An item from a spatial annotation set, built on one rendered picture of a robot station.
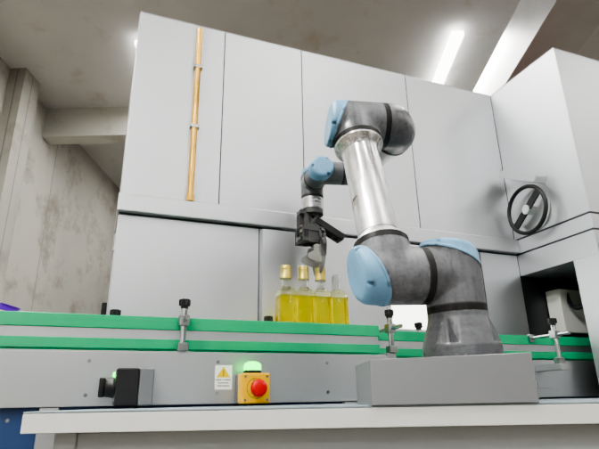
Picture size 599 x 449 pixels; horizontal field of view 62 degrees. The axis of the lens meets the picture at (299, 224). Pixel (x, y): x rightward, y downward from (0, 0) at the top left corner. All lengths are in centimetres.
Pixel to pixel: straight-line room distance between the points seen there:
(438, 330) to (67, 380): 82
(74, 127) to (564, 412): 638
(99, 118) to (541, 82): 540
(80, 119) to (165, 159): 512
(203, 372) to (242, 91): 110
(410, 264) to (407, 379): 21
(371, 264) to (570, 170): 139
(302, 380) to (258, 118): 101
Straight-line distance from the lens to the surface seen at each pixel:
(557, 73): 239
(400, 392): 92
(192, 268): 166
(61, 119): 697
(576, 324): 238
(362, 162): 113
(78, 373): 129
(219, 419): 92
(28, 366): 130
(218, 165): 181
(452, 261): 102
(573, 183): 220
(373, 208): 105
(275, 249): 172
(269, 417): 91
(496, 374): 96
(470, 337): 99
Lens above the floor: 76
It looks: 19 degrees up
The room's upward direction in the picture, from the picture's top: 1 degrees counter-clockwise
